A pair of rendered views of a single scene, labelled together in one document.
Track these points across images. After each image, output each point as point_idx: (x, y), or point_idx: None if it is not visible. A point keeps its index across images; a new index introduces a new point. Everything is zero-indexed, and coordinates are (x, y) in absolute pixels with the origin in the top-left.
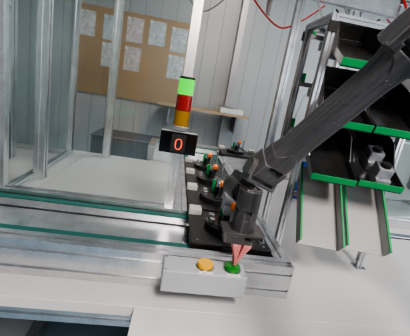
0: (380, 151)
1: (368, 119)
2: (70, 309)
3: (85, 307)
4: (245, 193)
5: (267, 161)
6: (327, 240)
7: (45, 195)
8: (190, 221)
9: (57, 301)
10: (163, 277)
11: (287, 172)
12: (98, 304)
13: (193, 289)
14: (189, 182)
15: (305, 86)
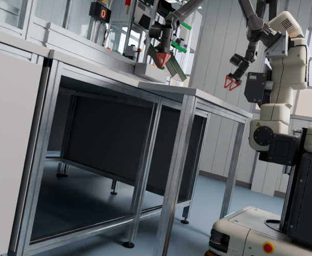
0: (175, 35)
1: None
2: (118, 79)
3: (124, 78)
4: (170, 30)
5: (178, 16)
6: (168, 72)
7: None
8: None
9: (115, 72)
10: (147, 67)
11: (181, 23)
12: (128, 77)
13: (154, 75)
14: None
15: (138, 0)
